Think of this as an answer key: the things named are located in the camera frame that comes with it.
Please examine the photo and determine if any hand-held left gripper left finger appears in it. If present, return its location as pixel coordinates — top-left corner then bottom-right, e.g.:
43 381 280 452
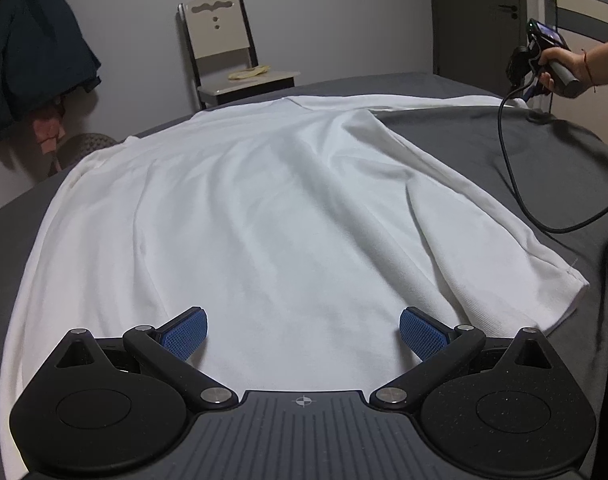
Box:
54 305 239 413

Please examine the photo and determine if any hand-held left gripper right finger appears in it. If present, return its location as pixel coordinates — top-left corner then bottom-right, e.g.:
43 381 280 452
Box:
370 306 554 411

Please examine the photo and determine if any white shirt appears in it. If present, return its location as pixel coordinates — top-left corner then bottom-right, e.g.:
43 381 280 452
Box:
0 94 590 471

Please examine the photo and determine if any person's right hand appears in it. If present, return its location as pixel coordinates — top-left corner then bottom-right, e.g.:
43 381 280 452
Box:
536 46 593 93

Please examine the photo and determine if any grey door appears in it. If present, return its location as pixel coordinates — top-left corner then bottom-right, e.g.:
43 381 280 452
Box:
426 0 539 76

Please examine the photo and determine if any salmon pink cloth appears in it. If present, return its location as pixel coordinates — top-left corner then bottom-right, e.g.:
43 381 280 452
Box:
29 102 67 153

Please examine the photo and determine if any pale yellow cloth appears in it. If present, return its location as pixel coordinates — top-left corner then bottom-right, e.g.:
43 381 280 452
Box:
228 64 273 81

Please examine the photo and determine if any beige and black chair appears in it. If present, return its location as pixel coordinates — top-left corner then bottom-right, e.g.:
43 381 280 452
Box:
178 0 295 110

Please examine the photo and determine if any dark teal jacket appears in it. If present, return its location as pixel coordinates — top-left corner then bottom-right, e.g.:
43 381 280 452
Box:
0 0 102 141

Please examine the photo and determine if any black cable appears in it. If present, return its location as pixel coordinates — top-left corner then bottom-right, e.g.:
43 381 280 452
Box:
498 80 608 234

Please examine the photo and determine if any red string bracelet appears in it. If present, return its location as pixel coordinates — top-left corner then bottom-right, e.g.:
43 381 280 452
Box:
581 50 597 93

